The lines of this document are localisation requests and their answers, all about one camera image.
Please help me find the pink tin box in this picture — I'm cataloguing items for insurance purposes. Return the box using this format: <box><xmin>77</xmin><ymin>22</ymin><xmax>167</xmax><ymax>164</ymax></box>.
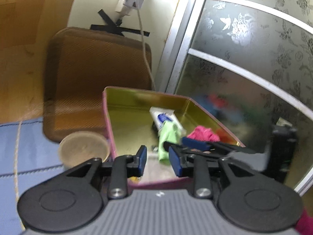
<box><xmin>103</xmin><ymin>87</ymin><xmax>243</xmax><ymax>189</ymax></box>

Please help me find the frosted floral glass door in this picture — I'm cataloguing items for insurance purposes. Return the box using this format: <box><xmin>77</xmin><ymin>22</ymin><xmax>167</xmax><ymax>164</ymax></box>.
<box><xmin>156</xmin><ymin>0</ymin><xmax>312</xmax><ymax>195</ymax></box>

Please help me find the white power cable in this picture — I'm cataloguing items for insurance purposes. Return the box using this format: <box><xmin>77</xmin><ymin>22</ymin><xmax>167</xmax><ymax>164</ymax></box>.
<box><xmin>135</xmin><ymin>0</ymin><xmax>157</xmax><ymax>91</ymax></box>

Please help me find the blue tablecloth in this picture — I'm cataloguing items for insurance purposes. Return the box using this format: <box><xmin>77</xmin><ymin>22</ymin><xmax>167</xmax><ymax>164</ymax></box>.
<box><xmin>1</xmin><ymin>117</ymin><xmax>64</xmax><ymax>234</ymax></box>

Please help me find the white blue tissue packet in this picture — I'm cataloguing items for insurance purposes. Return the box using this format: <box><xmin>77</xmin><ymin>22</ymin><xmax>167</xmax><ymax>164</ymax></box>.
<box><xmin>149</xmin><ymin>107</ymin><xmax>186</xmax><ymax>136</ymax></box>

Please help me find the green cloth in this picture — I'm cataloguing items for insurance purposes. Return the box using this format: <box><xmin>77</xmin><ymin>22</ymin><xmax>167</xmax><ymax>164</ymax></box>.
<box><xmin>158</xmin><ymin>120</ymin><xmax>181</xmax><ymax>162</ymax></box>

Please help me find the pink fuzzy cloth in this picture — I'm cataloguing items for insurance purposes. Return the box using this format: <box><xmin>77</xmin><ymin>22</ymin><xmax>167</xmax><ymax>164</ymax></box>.
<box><xmin>187</xmin><ymin>126</ymin><xmax>220</xmax><ymax>142</ymax></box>

